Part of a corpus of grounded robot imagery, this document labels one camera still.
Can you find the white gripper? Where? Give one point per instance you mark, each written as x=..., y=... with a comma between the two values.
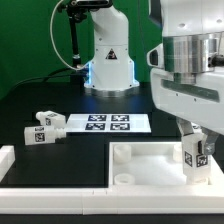
x=202, y=104

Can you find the white square tabletop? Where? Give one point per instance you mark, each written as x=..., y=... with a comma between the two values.
x=146, y=164

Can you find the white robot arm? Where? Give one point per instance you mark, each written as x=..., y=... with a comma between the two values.
x=187, y=76

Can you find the white fiducial marker plate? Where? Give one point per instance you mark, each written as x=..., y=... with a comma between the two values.
x=108, y=123

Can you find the white U-shaped obstacle fence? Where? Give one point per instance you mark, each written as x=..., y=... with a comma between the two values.
x=118, y=199

